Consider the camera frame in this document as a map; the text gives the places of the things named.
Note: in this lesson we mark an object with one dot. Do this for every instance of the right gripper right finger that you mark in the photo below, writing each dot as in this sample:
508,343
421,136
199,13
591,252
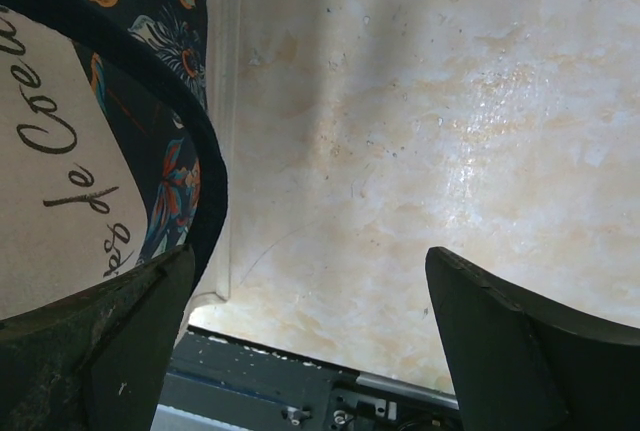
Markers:
521,361

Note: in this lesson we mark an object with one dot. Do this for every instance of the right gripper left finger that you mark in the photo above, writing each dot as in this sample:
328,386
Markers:
96,360

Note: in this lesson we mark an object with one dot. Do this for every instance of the beige canvas tote bag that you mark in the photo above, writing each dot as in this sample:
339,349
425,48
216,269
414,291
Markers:
109,158

